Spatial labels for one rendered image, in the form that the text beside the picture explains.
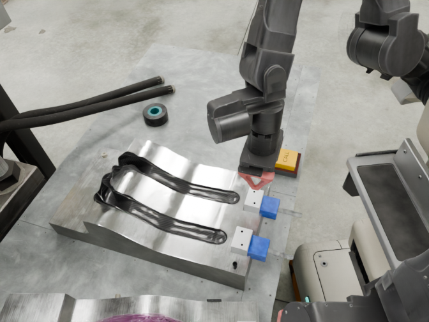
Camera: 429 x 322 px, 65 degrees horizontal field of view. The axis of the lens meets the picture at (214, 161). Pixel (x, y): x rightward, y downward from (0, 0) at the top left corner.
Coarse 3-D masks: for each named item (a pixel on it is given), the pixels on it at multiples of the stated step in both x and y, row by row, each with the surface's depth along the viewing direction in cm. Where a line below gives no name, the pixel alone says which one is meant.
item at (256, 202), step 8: (248, 192) 80; (256, 192) 80; (248, 200) 78; (256, 200) 78; (264, 200) 80; (272, 200) 80; (248, 208) 78; (256, 208) 77; (264, 208) 78; (272, 208) 78; (280, 208) 79; (264, 216) 80; (272, 216) 78; (296, 216) 78
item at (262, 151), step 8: (248, 136) 62; (256, 136) 59; (264, 136) 58; (272, 136) 59; (280, 136) 65; (248, 144) 63; (256, 144) 61; (264, 144) 60; (272, 144) 60; (248, 152) 63; (256, 152) 62; (264, 152) 62; (272, 152) 62; (240, 160) 62; (248, 160) 62; (256, 160) 62; (264, 160) 62; (272, 160) 62; (264, 168) 61; (272, 168) 61
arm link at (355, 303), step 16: (368, 288) 38; (288, 304) 37; (304, 304) 36; (320, 304) 34; (336, 304) 35; (352, 304) 35; (368, 304) 36; (288, 320) 37; (304, 320) 35; (320, 320) 33; (336, 320) 34; (352, 320) 34; (368, 320) 35; (384, 320) 36
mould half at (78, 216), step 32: (96, 160) 96; (160, 160) 87; (128, 192) 80; (160, 192) 83; (64, 224) 83; (96, 224) 74; (128, 224) 76; (224, 224) 78; (256, 224) 77; (160, 256) 77; (192, 256) 74; (224, 256) 73
